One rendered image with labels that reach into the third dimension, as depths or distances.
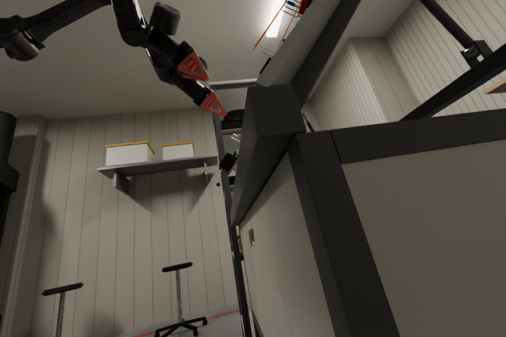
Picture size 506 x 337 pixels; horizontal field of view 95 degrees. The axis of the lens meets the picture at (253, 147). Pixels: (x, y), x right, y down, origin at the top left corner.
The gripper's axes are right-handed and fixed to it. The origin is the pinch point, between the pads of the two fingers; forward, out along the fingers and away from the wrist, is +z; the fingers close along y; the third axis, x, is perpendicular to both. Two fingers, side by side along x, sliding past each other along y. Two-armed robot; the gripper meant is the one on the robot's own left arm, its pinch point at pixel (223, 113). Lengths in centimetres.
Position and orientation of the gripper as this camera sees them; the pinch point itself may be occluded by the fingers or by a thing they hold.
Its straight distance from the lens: 79.4
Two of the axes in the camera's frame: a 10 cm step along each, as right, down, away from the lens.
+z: 7.8, 6.2, 0.7
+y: -0.3, -0.8, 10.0
